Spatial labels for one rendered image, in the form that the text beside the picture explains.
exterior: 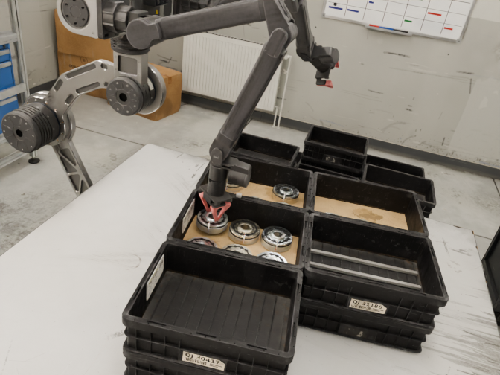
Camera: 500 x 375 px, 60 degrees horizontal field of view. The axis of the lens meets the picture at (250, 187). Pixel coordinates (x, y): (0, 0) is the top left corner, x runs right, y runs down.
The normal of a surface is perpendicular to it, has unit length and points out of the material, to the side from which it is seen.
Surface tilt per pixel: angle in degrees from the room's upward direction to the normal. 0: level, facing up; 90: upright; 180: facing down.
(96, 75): 90
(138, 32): 90
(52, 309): 0
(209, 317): 0
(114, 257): 0
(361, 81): 90
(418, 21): 90
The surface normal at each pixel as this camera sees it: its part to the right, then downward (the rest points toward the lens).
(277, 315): 0.14, -0.85
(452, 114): -0.29, 0.46
